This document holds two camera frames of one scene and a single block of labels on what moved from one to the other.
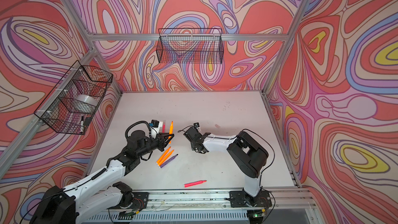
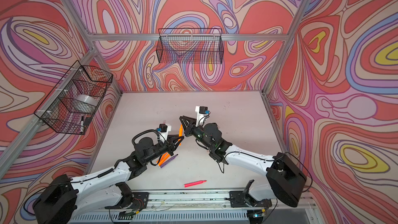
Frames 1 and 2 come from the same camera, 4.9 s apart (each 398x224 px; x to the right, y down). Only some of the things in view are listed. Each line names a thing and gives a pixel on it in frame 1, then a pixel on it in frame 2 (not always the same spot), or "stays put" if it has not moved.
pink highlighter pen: x=189 y=184 stays put
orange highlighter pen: x=171 y=130 → x=180 y=133
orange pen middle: x=166 y=158 stays put
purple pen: x=171 y=158 stays put
